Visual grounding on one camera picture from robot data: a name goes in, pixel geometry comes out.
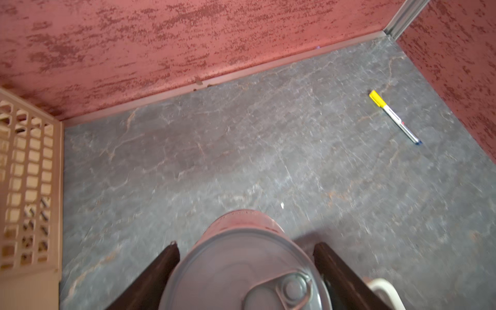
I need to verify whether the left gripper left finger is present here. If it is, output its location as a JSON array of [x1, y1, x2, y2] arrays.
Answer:
[[107, 242, 180, 310]]

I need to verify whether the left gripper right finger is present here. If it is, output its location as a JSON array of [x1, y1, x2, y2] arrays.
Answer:
[[313, 242, 390, 309]]

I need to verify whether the small pink can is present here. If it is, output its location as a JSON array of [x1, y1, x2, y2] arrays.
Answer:
[[159, 209, 333, 309]]

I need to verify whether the beige plastic file organizer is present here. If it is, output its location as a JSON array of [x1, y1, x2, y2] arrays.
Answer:
[[1, 89, 64, 309]]

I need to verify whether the yellow white marker pen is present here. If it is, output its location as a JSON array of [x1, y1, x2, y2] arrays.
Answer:
[[369, 90, 422, 145]]

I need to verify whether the aluminium corner post right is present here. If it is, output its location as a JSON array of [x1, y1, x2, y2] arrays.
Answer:
[[384, 0, 430, 40]]

